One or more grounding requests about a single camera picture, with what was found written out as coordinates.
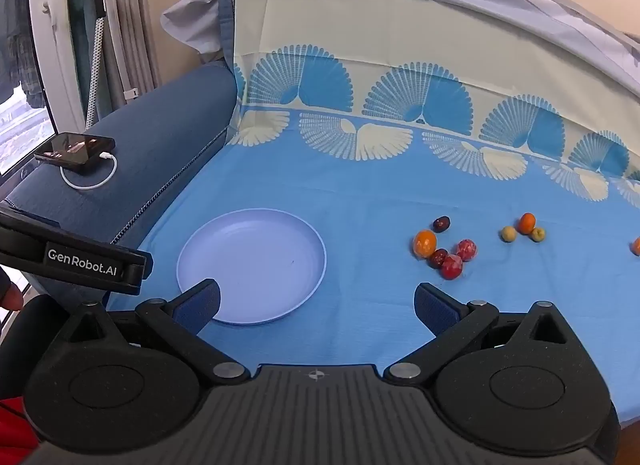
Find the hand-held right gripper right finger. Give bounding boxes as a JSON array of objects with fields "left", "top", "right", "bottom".
[{"left": 382, "top": 282, "right": 576, "bottom": 383}]

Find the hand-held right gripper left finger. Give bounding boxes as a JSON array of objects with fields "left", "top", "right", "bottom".
[{"left": 65, "top": 279, "right": 251, "bottom": 386}]

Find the light purple plate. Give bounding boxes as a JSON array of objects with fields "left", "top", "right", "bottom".
[{"left": 176, "top": 209, "right": 327, "bottom": 327}]

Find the person's left hand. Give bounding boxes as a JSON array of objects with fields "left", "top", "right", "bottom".
[{"left": 0, "top": 265, "right": 24, "bottom": 312}]

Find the person's dark trouser leg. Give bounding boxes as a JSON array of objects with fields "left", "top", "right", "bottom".
[{"left": 0, "top": 294, "right": 68, "bottom": 401}]

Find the black smartphone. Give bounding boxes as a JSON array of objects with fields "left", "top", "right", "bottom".
[{"left": 34, "top": 132, "right": 116, "bottom": 174}]

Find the blue sofa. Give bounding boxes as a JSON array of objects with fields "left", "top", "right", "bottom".
[{"left": 0, "top": 0, "right": 246, "bottom": 306}]

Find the blue fan-patterned blanket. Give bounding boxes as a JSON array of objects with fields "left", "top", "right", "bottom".
[{"left": 107, "top": 0, "right": 640, "bottom": 426}]

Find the red cloth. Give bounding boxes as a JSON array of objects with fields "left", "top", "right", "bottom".
[{"left": 0, "top": 397, "right": 41, "bottom": 465}]

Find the teal curtain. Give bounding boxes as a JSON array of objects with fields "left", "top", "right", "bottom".
[{"left": 67, "top": 0, "right": 101, "bottom": 118}]

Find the dark hanging garment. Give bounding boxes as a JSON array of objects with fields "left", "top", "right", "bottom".
[{"left": 0, "top": 0, "right": 48, "bottom": 108}]

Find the white charging cable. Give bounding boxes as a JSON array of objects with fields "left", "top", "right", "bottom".
[{"left": 60, "top": 152, "right": 119, "bottom": 190}]

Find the black and white braided hose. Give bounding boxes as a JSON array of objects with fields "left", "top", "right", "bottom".
[{"left": 86, "top": 17, "right": 107, "bottom": 130}]

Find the white window frame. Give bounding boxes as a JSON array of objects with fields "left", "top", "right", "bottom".
[{"left": 25, "top": 0, "right": 88, "bottom": 133}]

